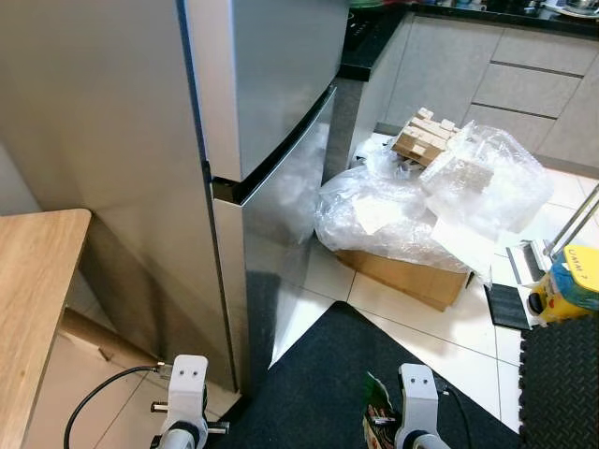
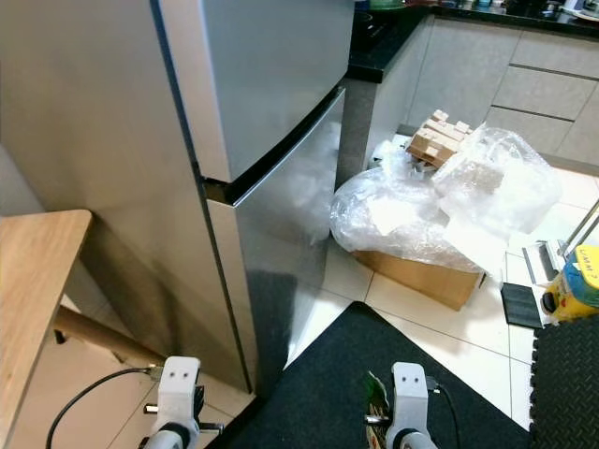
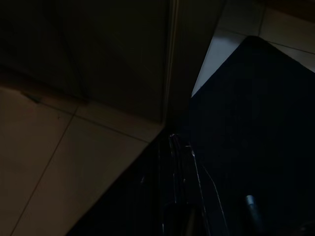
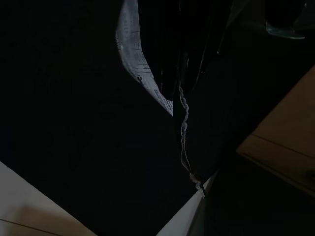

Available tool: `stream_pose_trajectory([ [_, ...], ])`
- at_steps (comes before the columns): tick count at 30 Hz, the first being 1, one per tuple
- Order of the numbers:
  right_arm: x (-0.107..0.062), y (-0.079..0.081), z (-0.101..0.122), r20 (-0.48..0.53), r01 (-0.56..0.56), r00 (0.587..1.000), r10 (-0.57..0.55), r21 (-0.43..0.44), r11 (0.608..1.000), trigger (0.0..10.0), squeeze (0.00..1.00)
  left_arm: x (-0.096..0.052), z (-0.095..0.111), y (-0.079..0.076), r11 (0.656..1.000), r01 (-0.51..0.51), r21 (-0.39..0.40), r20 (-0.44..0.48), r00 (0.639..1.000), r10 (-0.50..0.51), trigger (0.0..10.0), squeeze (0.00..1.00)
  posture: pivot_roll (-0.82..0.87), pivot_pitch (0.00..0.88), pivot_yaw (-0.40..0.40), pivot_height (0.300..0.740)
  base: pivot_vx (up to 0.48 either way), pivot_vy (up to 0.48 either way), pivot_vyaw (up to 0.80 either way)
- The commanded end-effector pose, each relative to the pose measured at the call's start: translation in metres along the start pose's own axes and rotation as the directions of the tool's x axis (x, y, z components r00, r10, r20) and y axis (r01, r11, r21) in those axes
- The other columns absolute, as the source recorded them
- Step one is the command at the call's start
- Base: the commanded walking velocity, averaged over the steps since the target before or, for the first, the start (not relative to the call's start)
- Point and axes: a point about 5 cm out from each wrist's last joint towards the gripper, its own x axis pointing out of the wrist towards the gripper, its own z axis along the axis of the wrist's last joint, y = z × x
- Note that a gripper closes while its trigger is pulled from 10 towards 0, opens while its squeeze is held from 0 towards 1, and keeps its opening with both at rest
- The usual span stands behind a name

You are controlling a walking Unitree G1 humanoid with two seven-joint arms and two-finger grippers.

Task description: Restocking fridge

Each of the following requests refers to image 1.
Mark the black kitchen countertop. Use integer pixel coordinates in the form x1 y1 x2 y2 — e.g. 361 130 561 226
337 0 599 83

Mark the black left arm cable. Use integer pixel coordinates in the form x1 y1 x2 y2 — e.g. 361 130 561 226
64 363 174 449

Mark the small black ribbed pad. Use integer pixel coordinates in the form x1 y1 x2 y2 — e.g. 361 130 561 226
487 281 534 330

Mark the yellow lidded tub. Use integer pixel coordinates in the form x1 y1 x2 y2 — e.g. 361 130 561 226
527 243 599 326

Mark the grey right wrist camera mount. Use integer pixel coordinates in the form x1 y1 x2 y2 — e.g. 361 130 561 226
398 363 441 436

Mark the light wooden dining table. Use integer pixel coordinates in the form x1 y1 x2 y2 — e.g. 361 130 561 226
0 209 160 449

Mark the green snack pouch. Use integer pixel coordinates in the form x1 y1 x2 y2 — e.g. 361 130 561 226
363 372 399 449

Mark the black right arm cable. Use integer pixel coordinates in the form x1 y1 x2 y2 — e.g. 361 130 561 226
438 379 469 449

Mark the beige cardboard packing insert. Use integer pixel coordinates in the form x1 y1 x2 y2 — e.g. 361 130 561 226
391 108 460 169

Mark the silver fridge body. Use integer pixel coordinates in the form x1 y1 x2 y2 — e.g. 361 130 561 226
0 0 246 394

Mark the silver metal hand cart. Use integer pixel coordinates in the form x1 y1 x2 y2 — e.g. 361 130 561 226
505 182 599 286

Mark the black foam floor tile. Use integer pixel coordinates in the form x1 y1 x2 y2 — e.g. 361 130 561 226
519 313 599 449

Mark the large brown cardboard box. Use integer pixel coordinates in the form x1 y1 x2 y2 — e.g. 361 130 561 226
332 245 469 312

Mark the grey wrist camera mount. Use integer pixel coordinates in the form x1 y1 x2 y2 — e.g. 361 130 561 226
398 363 441 436
167 355 209 427

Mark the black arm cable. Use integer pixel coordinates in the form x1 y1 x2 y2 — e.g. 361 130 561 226
64 363 174 449
438 379 469 449

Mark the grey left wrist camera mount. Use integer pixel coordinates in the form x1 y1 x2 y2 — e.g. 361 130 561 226
167 355 209 427

